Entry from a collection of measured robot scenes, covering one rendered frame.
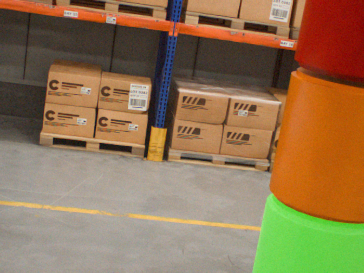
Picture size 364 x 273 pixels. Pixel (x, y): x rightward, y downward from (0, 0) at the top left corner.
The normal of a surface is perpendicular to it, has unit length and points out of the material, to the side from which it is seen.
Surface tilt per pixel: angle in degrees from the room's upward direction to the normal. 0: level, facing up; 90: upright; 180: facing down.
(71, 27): 90
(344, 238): 90
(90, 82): 89
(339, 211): 90
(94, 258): 0
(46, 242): 0
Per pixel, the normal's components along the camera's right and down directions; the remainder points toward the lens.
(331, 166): -0.32, 0.19
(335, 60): -0.55, 0.13
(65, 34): 0.11, 0.26
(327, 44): -0.74, 0.06
